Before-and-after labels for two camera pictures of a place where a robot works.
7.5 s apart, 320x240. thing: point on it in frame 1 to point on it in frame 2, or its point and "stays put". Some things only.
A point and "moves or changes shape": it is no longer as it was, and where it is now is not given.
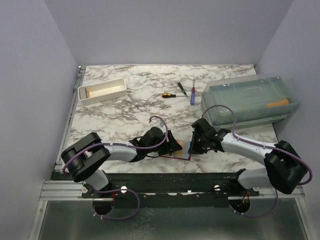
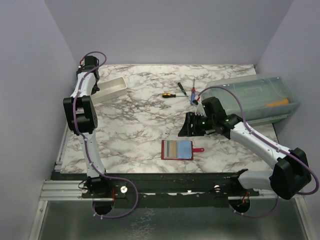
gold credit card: (185, 152) moves or changes shape
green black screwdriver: (182, 89) stays put
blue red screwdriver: (193, 94) stays put
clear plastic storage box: (254, 100) stays put
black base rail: (173, 190) stays put
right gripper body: (200, 145) to (203, 123)
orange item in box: (277, 103) stays put
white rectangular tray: (102, 91) stays put
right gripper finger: (190, 150) to (188, 129)
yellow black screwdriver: (167, 95) stays put
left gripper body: (160, 150) to (96, 80)
